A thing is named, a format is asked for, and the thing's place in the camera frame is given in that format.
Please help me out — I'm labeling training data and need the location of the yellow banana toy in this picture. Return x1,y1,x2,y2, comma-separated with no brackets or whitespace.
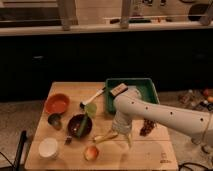
93,133,118,144

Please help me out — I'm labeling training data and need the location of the black bar at table edge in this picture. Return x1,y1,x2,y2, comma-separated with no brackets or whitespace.
12,130,27,171

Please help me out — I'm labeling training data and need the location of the small metal cup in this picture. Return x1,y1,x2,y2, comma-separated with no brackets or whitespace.
48,113,62,130

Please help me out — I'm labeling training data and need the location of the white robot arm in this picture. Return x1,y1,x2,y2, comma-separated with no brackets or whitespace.
111,88,213,147

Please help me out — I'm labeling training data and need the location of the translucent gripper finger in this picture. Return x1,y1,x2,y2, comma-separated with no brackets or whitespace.
103,131,118,140
125,133,133,148

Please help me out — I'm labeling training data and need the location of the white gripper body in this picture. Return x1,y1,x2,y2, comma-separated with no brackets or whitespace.
112,111,132,135

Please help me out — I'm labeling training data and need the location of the dark brown bowl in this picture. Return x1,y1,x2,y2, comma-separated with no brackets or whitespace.
67,114,93,138

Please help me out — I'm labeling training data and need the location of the bunch of dark grapes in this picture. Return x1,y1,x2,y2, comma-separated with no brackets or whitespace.
140,119,155,136

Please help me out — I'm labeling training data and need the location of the green spatula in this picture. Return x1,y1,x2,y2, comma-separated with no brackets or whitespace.
77,103,97,138

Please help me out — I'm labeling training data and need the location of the white cup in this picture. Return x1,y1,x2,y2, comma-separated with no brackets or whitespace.
38,137,59,159

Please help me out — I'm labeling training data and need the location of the green plastic tray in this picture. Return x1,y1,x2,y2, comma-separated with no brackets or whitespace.
105,78,159,115

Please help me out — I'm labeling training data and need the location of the orange bowl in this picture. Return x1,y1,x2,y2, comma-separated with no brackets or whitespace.
44,93,70,114

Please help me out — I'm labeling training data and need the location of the white handled brush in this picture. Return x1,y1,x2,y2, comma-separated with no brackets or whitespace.
79,87,105,109

